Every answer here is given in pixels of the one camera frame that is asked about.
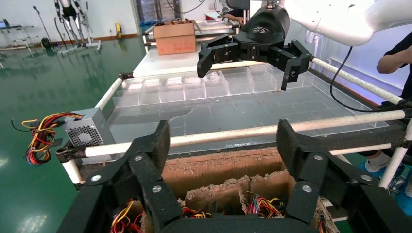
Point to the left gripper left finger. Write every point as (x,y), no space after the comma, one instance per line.
(146,180)

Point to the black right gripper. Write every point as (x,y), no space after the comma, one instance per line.
(264,32)

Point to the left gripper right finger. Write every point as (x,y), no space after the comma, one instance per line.
(305,173)

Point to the bare person forearm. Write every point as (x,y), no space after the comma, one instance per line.
(391,62)

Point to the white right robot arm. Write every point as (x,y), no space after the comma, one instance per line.
(338,19)

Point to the clear acrylic compartment tray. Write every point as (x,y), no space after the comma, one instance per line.
(238,85)

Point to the seated person in dark shirt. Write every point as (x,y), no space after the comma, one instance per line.
(236,14)

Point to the white sneaker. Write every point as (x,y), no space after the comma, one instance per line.
(376,162)

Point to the worn cardboard box with dividers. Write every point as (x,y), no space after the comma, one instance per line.
(219,170)

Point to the black tube corner connector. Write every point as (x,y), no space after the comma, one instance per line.
(126,76)
(69,153)

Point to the closed brown cardboard box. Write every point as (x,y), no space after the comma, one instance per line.
(175,38)

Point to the white worktable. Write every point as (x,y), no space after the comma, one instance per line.
(167,62)

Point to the glass door with blinds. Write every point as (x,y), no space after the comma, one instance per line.
(157,9)

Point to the yellow floor sign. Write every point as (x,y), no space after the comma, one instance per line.
(118,30)

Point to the standing person in black shirt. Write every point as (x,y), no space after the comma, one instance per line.
(406,46)

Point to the grey robot on stand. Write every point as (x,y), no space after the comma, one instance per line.
(86,22)

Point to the black microphone stand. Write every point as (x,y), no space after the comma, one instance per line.
(46,42)

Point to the dark robot on stand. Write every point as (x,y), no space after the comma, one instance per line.
(68,14)

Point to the metal cart with laptop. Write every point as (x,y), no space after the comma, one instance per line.
(17,30)

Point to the thin white frame tube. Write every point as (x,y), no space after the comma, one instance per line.
(360,149)

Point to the white frame leg tube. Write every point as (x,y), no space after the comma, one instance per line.
(72,172)
(394,160)

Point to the long white frame tube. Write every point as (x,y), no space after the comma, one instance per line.
(225,134)

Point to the short white frame tube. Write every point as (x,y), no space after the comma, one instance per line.
(108,93)

